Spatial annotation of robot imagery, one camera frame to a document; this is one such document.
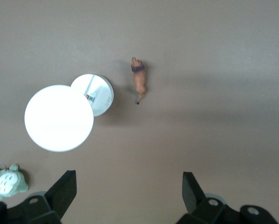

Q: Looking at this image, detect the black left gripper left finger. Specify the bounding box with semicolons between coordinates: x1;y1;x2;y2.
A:
0;170;77;224

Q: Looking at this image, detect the grey green Totoro plush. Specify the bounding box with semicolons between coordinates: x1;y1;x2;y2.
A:
0;163;29;202

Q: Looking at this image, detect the brown lion statue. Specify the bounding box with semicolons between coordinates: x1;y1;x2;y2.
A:
130;57;146;105

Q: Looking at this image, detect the white round desk lamp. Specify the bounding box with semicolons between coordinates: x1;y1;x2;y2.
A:
24;74;115;153

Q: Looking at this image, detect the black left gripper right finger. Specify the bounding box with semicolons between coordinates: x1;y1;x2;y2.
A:
176;172;277;224

